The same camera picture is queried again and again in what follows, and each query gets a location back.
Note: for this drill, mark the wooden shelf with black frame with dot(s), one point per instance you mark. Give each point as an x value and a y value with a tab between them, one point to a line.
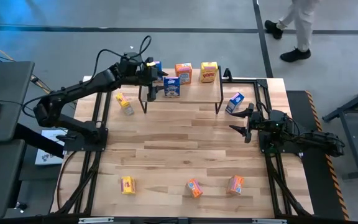
197	93

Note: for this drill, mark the caster wheel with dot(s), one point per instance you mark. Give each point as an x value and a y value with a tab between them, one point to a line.
20	206

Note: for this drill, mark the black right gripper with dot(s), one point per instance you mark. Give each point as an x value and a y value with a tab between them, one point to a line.
263	123

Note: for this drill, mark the black frame bracket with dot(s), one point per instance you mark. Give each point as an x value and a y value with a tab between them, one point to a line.
227	75

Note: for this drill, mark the silver end bracket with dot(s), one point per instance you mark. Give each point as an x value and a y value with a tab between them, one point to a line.
269	221
95	220

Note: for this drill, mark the yellow tape tag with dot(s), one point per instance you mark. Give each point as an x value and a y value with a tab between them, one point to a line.
150	64

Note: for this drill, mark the person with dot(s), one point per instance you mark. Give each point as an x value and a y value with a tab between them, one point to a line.
301	25

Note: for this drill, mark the white printed sheet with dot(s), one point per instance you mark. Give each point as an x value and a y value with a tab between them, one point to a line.
47	158

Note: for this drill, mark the blue Frosted Flakes cereal box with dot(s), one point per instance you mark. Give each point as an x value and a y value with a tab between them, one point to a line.
160	66
235	102
171	87

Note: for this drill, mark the yellow Pops cereal box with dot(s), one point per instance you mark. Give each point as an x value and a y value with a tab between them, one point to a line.
123	100
209	73
128	185

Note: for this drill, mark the black mat with hazard stripe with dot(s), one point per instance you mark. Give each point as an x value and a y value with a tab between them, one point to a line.
317	186

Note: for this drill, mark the black aluminium table frame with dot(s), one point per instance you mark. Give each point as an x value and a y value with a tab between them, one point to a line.
262	83

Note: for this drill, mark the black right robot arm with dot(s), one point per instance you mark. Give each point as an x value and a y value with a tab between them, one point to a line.
322	140

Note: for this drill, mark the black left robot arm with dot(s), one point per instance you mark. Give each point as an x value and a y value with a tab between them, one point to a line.
73	92

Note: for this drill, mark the orange Mini Wheats cereal box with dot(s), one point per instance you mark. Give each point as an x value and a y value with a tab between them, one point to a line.
183	74
194	188
235	185

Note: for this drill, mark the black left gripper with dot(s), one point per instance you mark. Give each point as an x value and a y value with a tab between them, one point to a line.
151	74

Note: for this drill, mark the black support beam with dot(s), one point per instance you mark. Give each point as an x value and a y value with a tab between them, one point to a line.
39	143

